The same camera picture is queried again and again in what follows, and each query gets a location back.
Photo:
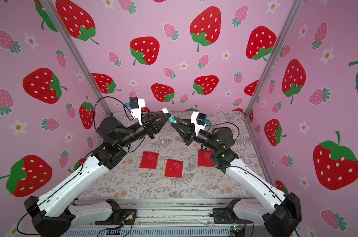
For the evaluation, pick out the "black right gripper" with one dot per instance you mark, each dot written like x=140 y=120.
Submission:
x=190 y=132

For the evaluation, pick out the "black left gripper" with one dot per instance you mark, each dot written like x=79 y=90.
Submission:
x=148 y=125

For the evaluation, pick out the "green white glue stick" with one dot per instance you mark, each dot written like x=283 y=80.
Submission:
x=167 y=116

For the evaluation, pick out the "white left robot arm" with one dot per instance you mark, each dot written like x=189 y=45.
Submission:
x=52 y=214

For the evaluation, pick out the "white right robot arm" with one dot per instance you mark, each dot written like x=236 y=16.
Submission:
x=278 y=212

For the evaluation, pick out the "right red envelope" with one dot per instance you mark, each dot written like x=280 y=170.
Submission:
x=204 y=159

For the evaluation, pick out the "red envelope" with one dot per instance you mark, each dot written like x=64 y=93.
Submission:
x=174 y=169
x=204 y=159
x=149 y=160

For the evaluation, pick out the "left red envelope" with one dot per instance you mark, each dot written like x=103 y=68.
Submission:
x=149 y=160

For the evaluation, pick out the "middle red envelope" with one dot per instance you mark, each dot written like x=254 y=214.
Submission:
x=174 y=169

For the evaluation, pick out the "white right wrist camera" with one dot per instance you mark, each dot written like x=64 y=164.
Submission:
x=200 y=121

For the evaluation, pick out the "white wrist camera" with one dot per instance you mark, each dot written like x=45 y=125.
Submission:
x=136 y=106
x=200 y=121

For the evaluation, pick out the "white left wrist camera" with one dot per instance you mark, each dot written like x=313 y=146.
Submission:
x=136 y=106

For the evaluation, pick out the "aluminium left rear frame post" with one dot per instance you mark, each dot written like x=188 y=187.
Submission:
x=67 y=39

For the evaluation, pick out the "aluminium frame post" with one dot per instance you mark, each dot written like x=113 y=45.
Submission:
x=287 y=26
x=67 y=39

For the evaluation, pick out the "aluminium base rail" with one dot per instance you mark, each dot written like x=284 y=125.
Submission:
x=168 y=218

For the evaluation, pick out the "aluminium right rear frame post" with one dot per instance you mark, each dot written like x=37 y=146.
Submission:
x=287 y=26

